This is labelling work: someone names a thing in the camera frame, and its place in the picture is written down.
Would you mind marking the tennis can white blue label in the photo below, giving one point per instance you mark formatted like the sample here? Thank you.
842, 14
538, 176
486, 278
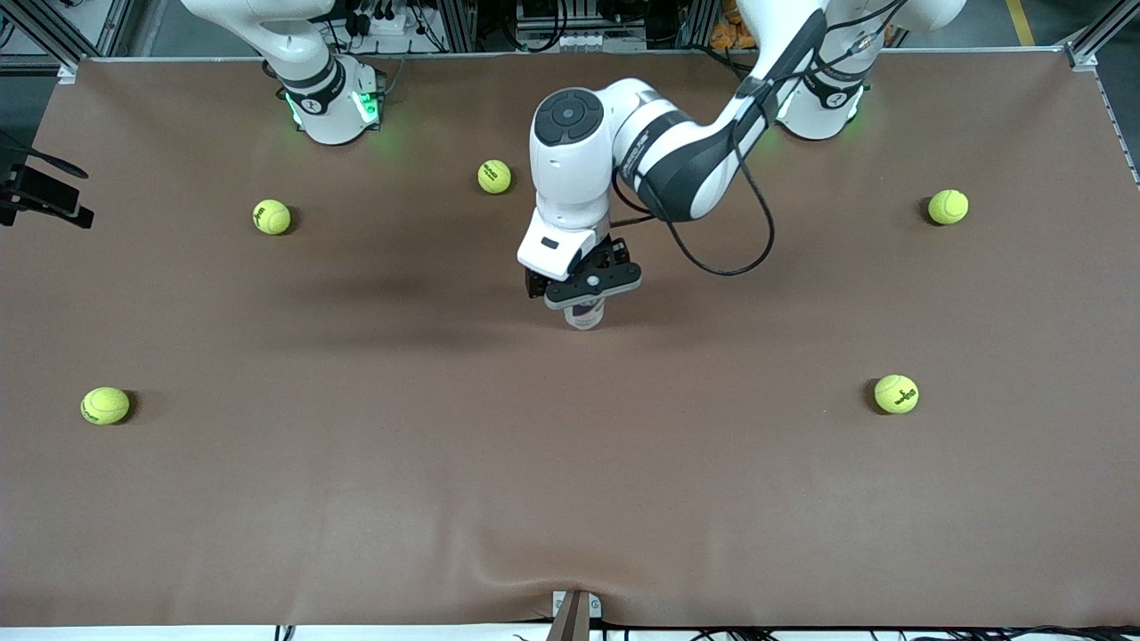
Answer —
585, 319

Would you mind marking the green lit arm base box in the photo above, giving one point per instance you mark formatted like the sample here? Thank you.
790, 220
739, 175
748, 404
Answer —
367, 105

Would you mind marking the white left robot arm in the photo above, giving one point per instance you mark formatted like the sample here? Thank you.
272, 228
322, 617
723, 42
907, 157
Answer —
570, 178

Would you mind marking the yellow tennis ball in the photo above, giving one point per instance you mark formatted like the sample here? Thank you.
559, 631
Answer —
948, 206
272, 216
896, 393
105, 405
494, 176

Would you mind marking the white terminal strip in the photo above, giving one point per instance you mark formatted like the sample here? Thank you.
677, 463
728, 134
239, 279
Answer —
597, 41

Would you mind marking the brown table mat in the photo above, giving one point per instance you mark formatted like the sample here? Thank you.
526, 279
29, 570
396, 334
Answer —
570, 499

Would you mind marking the orange snack packets pile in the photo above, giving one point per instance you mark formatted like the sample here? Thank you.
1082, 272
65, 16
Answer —
726, 31

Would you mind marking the white power strip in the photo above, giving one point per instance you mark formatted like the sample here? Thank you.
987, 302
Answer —
387, 22

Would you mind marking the metal table corner bracket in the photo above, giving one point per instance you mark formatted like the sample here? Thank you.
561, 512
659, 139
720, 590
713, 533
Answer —
68, 73
1082, 55

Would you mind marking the aluminium frame rail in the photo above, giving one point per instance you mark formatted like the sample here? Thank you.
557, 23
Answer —
36, 60

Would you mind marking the aluminium frame post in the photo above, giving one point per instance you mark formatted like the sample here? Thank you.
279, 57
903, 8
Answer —
459, 22
699, 22

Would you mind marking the grey metal bracket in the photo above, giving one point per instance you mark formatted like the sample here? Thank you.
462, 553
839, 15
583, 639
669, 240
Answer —
574, 619

